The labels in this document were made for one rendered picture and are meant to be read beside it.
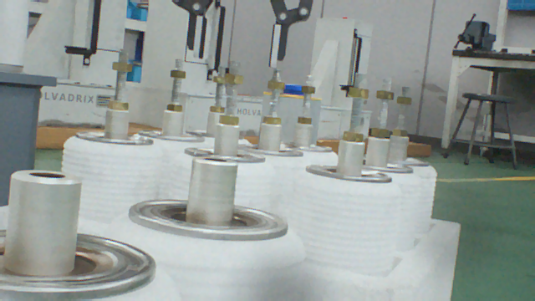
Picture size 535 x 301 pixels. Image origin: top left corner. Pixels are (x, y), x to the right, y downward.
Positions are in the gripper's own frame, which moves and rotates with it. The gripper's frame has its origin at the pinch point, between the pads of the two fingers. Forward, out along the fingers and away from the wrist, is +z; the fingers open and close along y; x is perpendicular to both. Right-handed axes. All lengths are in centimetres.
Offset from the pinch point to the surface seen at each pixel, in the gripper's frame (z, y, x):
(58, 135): 30, 83, -209
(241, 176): 11.1, -2.0, 4.3
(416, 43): -52, -104, -567
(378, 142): 7.4, -14.7, -6.5
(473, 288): 35, -42, -65
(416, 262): 17.1, -18.3, 2.9
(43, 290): 9.7, 0.5, 47.2
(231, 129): 7.4, -0.4, 1.1
